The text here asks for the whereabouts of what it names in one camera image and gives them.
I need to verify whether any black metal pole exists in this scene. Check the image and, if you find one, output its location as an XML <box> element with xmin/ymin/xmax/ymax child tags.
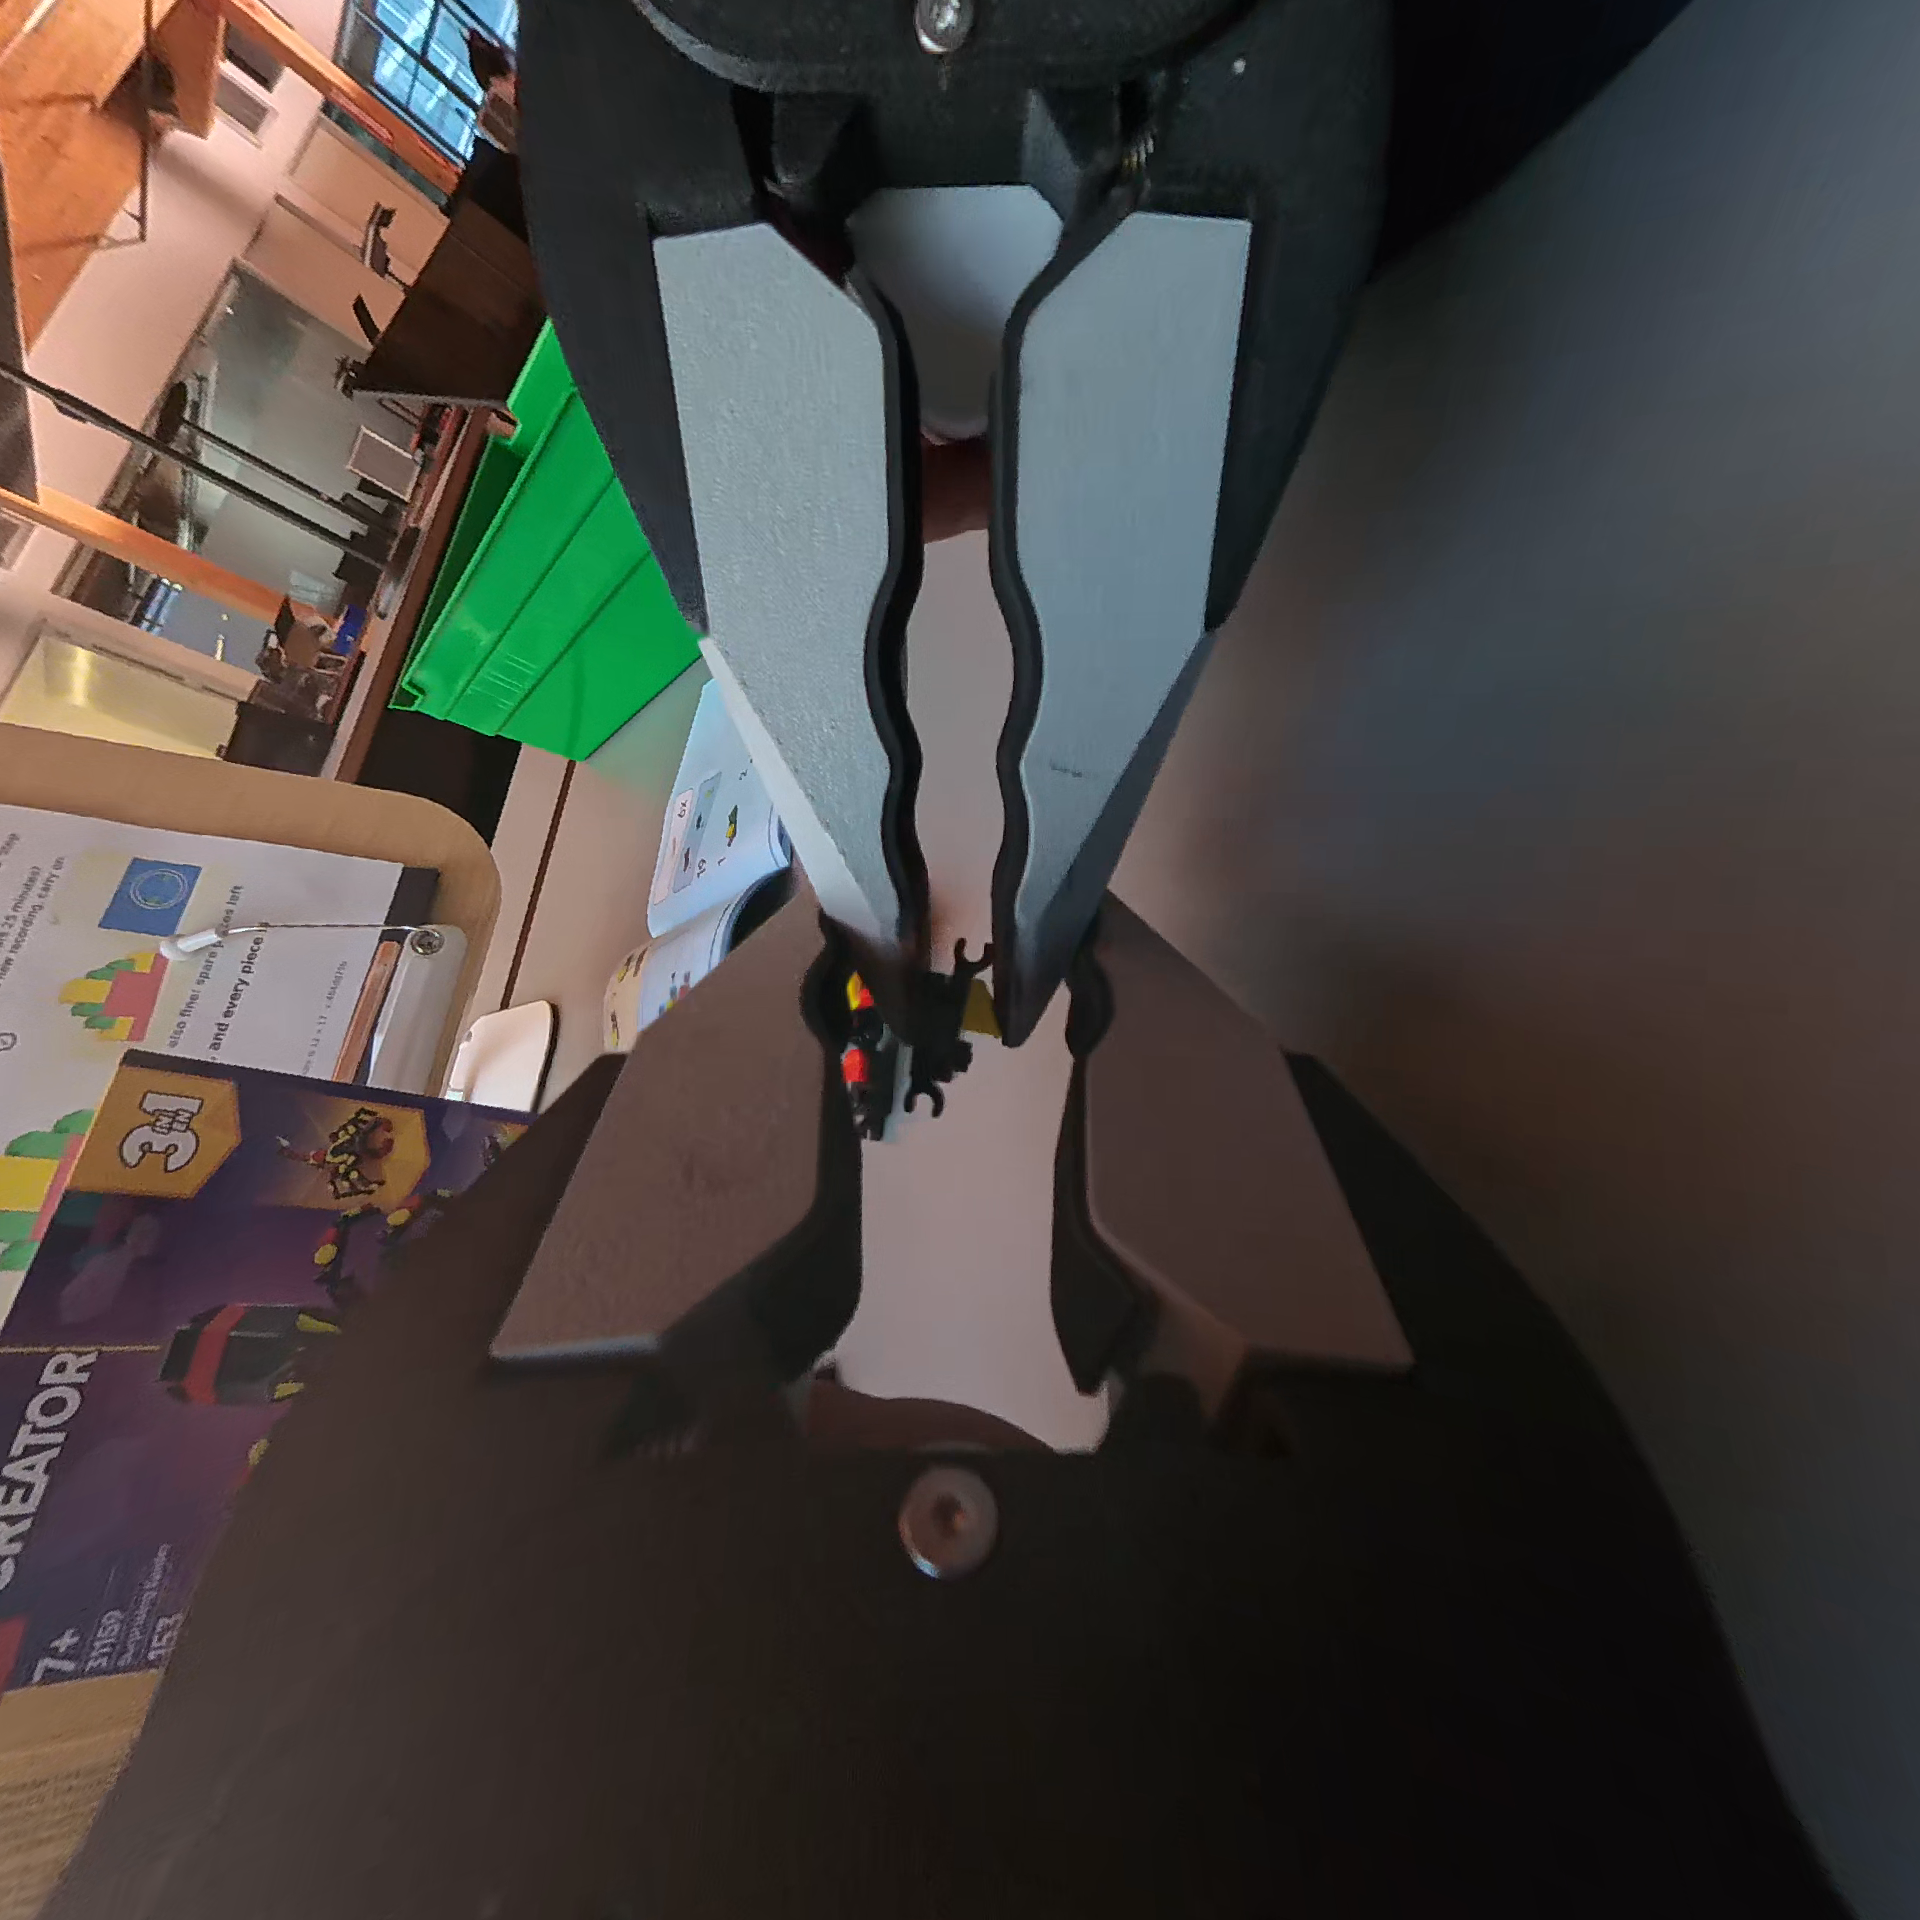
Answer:
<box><xmin>0</xmin><ymin>356</ymin><xmax>409</xmax><ymax>560</ymax></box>

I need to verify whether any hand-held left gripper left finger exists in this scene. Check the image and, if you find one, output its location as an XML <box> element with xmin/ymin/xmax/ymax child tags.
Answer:
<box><xmin>486</xmin><ymin>908</ymin><xmax>910</xmax><ymax>1404</ymax></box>

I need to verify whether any green plastic bin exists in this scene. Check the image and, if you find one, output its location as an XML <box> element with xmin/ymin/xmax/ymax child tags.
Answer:
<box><xmin>385</xmin><ymin>319</ymin><xmax>711</xmax><ymax>760</ymax></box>

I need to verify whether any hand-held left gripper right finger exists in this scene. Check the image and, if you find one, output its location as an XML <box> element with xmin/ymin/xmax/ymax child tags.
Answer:
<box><xmin>1047</xmin><ymin>895</ymin><xmax>1417</xmax><ymax>1401</ymax></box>

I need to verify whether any lego instruction booklet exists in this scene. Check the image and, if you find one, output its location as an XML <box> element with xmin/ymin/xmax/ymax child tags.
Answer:
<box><xmin>644</xmin><ymin>679</ymin><xmax>798</xmax><ymax>940</ymax></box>
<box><xmin>602</xmin><ymin>881</ymin><xmax>800</xmax><ymax>1055</ymax></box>

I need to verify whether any white flat tray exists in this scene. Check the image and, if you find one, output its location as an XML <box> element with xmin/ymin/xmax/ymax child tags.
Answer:
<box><xmin>447</xmin><ymin>998</ymin><xmax>564</xmax><ymax>1116</ymax></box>

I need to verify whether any purple lego set box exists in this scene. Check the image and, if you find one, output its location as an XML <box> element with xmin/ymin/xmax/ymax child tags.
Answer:
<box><xmin>0</xmin><ymin>1047</ymin><xmax>544</xmax><ymax>1701</ymax></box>

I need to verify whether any printed instruction sheet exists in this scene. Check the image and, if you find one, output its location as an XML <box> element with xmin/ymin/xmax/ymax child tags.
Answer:
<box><xmin>0</xmin><ymin>802</ymin><xmax>447</xmax><ymax>1321</ymax></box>

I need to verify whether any black yellow lego assembly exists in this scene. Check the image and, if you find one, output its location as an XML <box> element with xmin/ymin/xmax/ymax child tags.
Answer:
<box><xmin>836</xmin><ymin>936</ymin><xmax>1007</xmax><ymax>1144</ymax></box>

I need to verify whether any dark wooden cabinet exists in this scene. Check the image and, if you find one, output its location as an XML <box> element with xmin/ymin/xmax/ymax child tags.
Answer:
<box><xmin>351</xmin><ymin>193</ymin><xmax>548</xmax><ymax>442</ymax></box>

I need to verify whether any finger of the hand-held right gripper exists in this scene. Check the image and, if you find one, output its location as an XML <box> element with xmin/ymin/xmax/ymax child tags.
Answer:
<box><xmin>988</xmin><ymin>210</ymin><xmax>1257</xmax><ymax>1050</ymax></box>
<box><xmin>652</xmin><ymin>217</ymin><xmax>932</xmax><ymax>976</ymax></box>

